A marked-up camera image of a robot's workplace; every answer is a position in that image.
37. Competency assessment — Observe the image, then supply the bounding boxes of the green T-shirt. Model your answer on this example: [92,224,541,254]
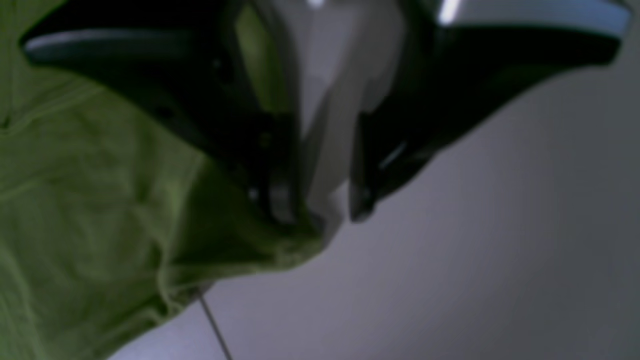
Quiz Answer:
[1,0,323,360]

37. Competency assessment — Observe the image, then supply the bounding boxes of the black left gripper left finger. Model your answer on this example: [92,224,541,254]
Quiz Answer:
[20,0,300,226]

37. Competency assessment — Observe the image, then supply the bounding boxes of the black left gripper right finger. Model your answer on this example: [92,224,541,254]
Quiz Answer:
[349,0,632,223]

